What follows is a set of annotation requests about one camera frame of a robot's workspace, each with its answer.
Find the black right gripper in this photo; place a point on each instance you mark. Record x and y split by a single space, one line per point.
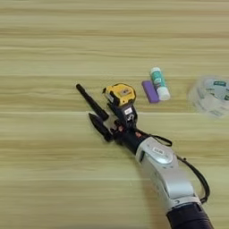
129 138

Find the green white glue stick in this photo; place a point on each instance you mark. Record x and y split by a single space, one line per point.
159 82

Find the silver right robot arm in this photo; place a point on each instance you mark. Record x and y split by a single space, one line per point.
167 173

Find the black marker pen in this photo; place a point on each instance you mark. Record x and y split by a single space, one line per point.
91 101

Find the purple eraser block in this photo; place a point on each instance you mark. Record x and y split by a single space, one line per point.
150 91

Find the clear adhesive tape roll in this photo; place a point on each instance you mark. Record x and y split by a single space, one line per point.
198 95

